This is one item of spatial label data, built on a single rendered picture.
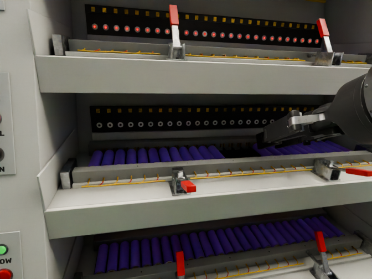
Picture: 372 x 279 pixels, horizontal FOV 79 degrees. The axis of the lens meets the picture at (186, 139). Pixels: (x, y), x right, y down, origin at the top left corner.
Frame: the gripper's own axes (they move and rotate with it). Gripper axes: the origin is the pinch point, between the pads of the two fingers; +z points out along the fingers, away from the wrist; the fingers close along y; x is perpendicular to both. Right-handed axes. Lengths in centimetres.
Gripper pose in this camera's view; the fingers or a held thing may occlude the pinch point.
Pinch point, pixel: (277, 138)
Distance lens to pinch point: 45.4
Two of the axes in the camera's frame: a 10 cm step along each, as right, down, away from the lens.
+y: -9.8, 0.3, -2.0
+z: -1.9, 1.8, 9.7
